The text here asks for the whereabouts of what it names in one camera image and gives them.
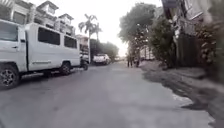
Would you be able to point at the multi-storey building with balconies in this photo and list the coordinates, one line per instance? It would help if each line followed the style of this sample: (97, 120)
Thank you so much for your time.
(40, 15)

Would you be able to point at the group of people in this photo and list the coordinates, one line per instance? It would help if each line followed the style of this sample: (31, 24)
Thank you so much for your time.
(132, 60)

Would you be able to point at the bushes by fence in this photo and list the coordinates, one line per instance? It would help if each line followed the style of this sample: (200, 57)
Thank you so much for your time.
(161, 41)

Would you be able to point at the palm tree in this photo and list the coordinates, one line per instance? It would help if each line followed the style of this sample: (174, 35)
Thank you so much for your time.
(88, 26)

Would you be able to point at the row of trees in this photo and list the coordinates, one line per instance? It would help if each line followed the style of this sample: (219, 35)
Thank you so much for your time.
(105, 49)

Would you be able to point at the large leafy tree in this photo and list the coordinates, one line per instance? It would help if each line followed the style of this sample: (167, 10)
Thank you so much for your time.
(136, 23)

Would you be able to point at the white pickup truck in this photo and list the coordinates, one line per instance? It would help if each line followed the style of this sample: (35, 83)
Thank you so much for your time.
(100, 59)

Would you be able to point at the motorcycle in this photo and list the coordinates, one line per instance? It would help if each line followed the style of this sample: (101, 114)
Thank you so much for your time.
(84, 62)

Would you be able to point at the dirt roadside verge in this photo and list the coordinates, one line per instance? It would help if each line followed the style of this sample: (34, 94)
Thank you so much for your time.
(190, 85)

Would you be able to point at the grey concrete road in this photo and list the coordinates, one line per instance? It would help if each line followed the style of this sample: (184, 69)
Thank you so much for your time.
(110, 96)

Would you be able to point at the white van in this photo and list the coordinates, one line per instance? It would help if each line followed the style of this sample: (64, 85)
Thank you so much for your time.
(40, 50)

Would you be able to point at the building with dark fence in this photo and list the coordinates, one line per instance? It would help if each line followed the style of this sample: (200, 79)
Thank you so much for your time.
(186, 30)

